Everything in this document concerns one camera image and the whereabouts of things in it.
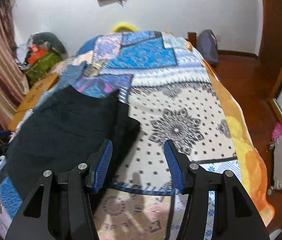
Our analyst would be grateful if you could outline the black pants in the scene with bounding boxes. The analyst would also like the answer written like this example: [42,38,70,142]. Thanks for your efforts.
[4,86,140,199]

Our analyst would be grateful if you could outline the brown cardboard box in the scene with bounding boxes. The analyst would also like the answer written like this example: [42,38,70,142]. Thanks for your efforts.
[8,73,59,132]

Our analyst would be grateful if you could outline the blue patchwork bedsheet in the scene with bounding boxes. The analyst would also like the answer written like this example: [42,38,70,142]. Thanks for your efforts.
[0,31,241,239]

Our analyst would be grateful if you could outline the orange yellow fleece blanket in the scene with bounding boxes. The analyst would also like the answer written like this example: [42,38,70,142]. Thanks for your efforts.
[182,40,275,225]

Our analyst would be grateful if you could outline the folded blue jeans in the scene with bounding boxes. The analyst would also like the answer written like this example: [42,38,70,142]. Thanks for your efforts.
[53,61,100,92]

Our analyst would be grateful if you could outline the orange box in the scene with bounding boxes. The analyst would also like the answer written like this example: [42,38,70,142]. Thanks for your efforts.
[27,44,47,66]

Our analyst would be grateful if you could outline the green covered side table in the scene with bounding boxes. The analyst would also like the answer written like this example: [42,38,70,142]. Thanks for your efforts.
[25,51,62,87]

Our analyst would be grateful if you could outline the pink slipper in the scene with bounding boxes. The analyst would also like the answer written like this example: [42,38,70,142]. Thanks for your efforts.
[271,122,282,142]

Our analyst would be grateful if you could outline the dark blue backpack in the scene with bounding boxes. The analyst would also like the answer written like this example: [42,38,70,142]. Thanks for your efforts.
[196,29,219,65]

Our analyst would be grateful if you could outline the yellow headboard cushion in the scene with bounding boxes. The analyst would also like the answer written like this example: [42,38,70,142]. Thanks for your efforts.
[111,22,139,33]

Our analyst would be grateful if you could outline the brown wooden door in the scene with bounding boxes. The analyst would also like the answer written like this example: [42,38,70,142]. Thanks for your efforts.
[259,0,282,99]

